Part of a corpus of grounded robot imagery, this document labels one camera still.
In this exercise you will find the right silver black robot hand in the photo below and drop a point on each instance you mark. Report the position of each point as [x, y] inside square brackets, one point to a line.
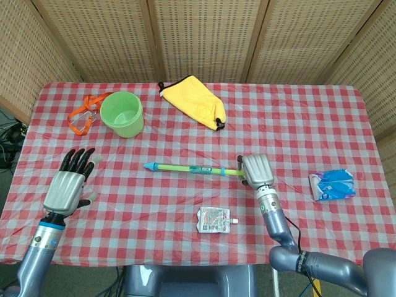
[258, 170]

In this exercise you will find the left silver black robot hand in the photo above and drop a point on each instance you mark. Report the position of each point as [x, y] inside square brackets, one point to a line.
[65, 191]

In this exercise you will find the green blue water squirter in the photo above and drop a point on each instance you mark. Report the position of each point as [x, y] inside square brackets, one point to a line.
[173, 167]

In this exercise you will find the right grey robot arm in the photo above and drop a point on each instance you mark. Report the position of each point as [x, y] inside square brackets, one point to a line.
[275, 222]

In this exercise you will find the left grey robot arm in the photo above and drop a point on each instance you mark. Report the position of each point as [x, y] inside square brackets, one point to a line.
[43, 241]

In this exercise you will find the red white checkered tablecloth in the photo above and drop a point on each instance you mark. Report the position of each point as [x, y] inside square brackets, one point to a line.
[278, 123]

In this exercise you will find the drink pouch with white cap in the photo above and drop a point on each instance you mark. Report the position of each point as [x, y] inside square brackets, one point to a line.
[212, 220]

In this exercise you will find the blue tissue pack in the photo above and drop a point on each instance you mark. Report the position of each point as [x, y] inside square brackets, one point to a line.
[337, 185]

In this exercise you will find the yellow dry bag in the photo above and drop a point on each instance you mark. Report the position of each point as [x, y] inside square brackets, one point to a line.
[195, 99]

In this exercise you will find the green plastic bucket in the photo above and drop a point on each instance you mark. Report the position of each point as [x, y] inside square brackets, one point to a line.
[120, 108]

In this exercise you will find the white table leg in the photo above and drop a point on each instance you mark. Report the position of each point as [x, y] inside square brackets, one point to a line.
[275, 278]

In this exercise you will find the grey robot torso base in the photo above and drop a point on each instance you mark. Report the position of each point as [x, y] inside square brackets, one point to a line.
[191, 281]

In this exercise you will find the woven bamboo folding screen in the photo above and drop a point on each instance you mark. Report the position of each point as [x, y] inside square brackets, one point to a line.
[201, 37]

